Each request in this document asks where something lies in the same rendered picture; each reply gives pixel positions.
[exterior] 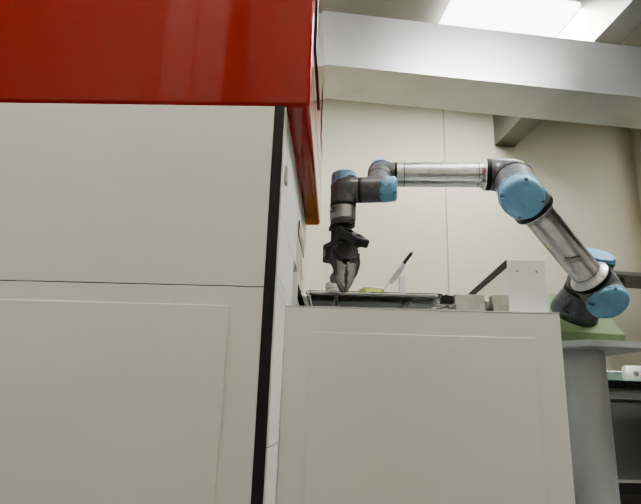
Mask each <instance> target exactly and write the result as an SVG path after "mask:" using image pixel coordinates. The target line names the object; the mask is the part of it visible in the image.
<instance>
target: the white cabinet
mask: <svg viewBox="0 0 641 504"><path fill-rule="evenodd" d="M276 504H575V494H574V482H573V470H572V458H571V447H570V435H569V423H568V411H567V399H566V387H565V375H564V363H563V352H562V340H561V328H560V316H559V314H525V313H487V312H450V311H412V310H374V309H337V308H299V307H286V308H285V329H284V349H283V369H282V390H281V410H280V430H279V450H278V471H277V491H276Z"/></svg>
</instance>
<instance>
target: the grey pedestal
mask: <svg viewBox="0 0 641 504"><path fill-rule="evenodd" d="M640 351H641V342H634V341H615V340H595V339H587V340H568V341H562V352H563V363H564V375H565V387H566V399H567V411H568V423H569V435H570V447H571V458H572V470H573V482H574V494H575V504H621V502H620V492H619V483H618V473H617V464H616V454H615V445H614V435H613V425H612V416H611V406H610V397H609V387H608V378H607V368H606V358H605V356H612V355H619V354H626V353H633V352H640Z"/></svg>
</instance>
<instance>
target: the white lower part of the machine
mask: <svg viewBox="0 0 641 504"><path fill-rule="evenodd" d="M285 308H286V306H285V304H284V302H283V300H282V298H281V295H280V293H279V291H278V289H277V287H231V286H191V285H152V284H112V283H73V282H33V281H0V504H276V491H277V471H278V450H279V430H280V410H281V390H282V369H283V349H284V329H285Z"/></svg>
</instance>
